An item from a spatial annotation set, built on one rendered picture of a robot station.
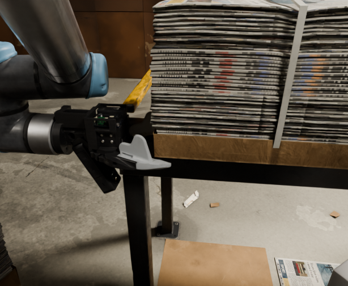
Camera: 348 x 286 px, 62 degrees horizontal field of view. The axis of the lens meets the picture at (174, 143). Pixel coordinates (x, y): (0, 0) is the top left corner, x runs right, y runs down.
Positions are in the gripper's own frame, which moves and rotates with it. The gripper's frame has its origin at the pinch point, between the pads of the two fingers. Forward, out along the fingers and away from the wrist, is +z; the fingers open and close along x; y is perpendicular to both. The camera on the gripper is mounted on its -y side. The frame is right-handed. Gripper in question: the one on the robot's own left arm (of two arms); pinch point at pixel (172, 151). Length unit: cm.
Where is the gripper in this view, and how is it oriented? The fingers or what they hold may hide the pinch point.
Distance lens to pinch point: 51.4
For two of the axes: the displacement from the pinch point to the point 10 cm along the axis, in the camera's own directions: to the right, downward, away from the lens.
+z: 9.9, 0.5, -1.0
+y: 0.0, -8.8, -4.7
